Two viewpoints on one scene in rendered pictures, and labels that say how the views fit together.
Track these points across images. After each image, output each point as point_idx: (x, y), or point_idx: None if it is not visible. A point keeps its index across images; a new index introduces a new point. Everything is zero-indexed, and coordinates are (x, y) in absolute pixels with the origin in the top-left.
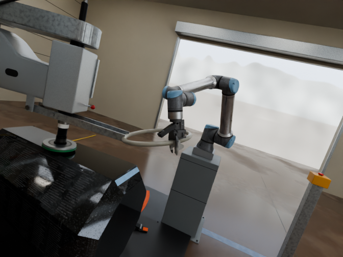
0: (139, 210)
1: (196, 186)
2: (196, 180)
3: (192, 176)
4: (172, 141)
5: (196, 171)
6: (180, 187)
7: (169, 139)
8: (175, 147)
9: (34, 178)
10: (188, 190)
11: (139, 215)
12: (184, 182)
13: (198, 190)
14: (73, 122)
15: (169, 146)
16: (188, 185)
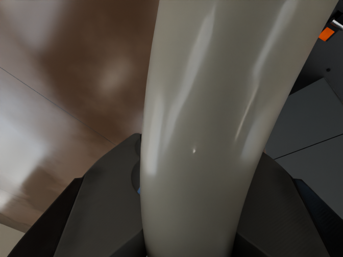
0: (340, 0)
1: (303, 175)
2: (313, 187)
3: (331, 189)
4: (146, 235)
5: (331, 207)
6: (338, 146)
7: (334, 253)
8: (105, 171)
9: None
10: (315, 154)
11: (337, 7)
12: (338, 162)
13: (294, 171)
14: None
15: (263, 158)
16: (324, 163)
